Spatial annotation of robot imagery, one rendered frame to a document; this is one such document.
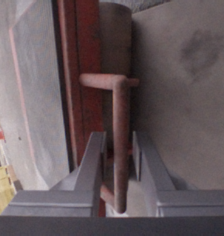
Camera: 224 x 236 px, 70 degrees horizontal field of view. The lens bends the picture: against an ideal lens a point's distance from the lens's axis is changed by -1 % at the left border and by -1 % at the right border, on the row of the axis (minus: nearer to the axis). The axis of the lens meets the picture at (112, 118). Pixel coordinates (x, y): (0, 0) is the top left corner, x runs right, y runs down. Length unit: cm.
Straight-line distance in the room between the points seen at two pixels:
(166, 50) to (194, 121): 9
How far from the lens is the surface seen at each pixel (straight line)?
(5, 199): 481
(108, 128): 23
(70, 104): 17
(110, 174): 27
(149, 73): 25
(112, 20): 22
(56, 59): 17
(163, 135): 25
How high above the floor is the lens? 20
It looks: 37 degrees down
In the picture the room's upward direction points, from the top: 105 degrees counter-clockwise
